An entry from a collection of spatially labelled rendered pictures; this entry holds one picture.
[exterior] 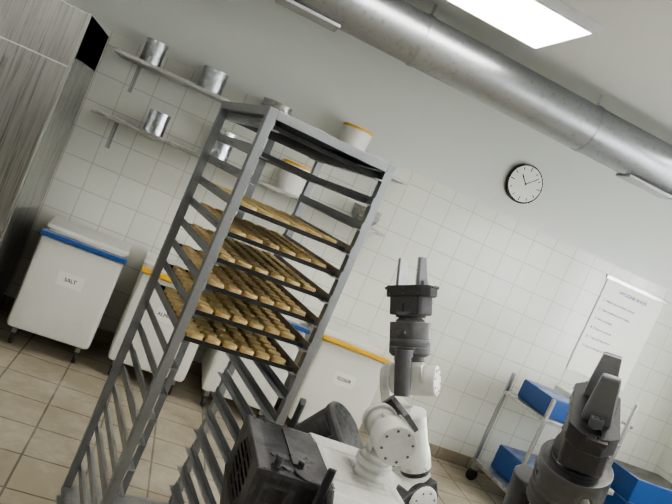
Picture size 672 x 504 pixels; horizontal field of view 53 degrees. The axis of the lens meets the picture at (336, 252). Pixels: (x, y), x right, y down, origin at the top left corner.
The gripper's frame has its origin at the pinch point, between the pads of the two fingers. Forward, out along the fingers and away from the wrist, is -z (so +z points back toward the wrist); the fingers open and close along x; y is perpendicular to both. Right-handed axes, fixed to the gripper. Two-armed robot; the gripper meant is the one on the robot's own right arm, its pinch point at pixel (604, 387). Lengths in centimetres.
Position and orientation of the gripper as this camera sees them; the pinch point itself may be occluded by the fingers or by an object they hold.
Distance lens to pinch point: 84.9
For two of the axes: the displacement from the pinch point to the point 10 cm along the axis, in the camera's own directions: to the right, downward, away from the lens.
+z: -1.5, 9.1, 4.0
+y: 9.1, 2.8, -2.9
